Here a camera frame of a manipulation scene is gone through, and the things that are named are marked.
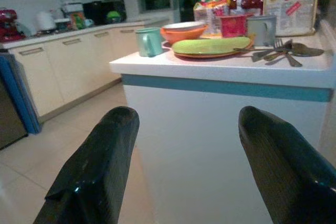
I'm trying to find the red plastic cup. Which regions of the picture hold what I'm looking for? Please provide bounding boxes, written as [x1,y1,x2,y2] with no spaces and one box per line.
[219,13,254,38]

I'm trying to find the red stand mixer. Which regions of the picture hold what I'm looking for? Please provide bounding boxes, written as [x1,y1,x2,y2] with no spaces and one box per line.
[0,8,27,42]

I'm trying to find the dark metal fork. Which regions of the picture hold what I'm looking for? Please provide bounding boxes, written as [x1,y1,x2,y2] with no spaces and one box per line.
[251,39,293,62]
[273,38,303,67]

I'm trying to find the white kitchen island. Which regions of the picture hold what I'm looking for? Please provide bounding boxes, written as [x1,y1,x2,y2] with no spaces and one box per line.
[109,35,336,224]

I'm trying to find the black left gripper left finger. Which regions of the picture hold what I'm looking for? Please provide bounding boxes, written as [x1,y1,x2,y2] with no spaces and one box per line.
[33,106,140,224]

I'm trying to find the teal mug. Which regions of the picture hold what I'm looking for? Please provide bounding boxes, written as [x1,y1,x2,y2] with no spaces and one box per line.
[135,27,165,58]

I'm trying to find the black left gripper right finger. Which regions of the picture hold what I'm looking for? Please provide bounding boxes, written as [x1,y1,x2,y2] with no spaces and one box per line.
[238,105,336,224]

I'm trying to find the white kettle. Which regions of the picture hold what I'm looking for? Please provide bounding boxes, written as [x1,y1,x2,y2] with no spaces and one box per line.
[35,10,56,31]

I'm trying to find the light green plate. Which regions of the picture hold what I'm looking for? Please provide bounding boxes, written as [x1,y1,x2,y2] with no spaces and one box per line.
[172,36,252,56]

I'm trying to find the grey mug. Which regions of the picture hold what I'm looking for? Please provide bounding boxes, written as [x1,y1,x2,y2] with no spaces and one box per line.
[246,14,278,47]

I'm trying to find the colourful noodle multipack bag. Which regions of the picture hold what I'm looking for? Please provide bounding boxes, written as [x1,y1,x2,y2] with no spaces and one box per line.
[193,0,232,36]

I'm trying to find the white bowl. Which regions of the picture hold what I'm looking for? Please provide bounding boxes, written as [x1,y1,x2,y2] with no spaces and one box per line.
[161,21,207,32]

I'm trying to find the green round container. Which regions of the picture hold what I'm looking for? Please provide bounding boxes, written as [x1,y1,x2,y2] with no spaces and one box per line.
[106,10,120,23]

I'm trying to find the white countertop appliance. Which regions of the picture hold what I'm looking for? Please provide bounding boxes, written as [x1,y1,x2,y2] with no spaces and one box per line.
[61,2,84,20]

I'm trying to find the orange bowl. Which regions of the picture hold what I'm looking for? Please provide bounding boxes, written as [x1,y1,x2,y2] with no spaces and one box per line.
[160,24,208,45]

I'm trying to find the cream kitchen base cabinets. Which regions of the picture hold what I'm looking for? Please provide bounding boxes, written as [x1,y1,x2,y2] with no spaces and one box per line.
[0,19,171,124]

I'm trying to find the green food package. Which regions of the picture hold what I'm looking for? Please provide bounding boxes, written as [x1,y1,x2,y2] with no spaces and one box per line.
[70,13,86,30]

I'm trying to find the black microwave oven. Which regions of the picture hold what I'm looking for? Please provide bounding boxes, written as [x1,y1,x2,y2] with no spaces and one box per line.
[82,0,127,25]

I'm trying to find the orange plate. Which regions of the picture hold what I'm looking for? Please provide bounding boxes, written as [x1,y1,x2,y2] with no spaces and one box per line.
[161,39,255,59]

